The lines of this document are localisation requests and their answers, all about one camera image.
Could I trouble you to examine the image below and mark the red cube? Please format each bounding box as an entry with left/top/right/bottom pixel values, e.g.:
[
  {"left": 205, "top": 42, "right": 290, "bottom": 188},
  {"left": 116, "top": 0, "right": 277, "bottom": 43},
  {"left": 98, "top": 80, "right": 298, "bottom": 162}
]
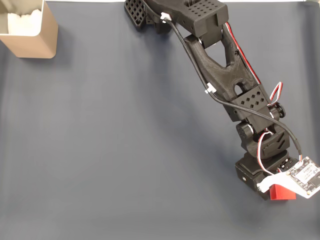
[{"left": 269, "top": 184, "right": 297, "bottom": 201}]

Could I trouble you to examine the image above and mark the beige rounded box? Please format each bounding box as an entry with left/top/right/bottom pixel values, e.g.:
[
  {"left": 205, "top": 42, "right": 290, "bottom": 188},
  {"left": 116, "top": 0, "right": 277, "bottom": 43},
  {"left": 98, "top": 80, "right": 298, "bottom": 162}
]
[{"left": 0, "top": 0, "right": 59, "bottom": 60}]

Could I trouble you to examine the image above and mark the dark grey table mat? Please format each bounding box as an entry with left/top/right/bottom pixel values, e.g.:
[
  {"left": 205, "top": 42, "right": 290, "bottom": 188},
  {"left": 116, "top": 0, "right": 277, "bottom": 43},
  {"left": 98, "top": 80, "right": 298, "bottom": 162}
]
[{"left": 0, "top": 1, "right": 320, "bottom": 240}]

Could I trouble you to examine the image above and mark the white red gripper servo cable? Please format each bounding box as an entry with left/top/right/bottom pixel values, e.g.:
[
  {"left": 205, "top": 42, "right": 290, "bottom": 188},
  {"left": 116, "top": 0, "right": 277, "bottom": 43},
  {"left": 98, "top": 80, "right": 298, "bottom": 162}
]
[{"left": 257, "top": 131, "right": 280, "bottom": 176}]

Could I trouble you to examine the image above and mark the white camera circuit board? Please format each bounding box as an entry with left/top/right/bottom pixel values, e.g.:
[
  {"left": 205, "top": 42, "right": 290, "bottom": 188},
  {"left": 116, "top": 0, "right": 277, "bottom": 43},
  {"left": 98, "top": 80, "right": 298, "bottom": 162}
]
[{"left": 256, "top": 156, "right": 320, "bottom": 200}]

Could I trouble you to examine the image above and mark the red white forearm servo cable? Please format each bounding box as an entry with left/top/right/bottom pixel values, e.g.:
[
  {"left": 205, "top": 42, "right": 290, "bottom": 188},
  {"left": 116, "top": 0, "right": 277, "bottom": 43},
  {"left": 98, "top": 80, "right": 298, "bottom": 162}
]
[{"left": 224, "top": 21, "right": 285, "bottom": 106}]

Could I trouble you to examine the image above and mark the black camera cable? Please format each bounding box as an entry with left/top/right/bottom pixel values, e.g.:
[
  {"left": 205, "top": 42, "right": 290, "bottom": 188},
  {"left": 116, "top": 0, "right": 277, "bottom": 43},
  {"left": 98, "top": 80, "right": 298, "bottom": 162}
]
[{"left": 161, "top": 12, "right": 305, "bottom": 164}]

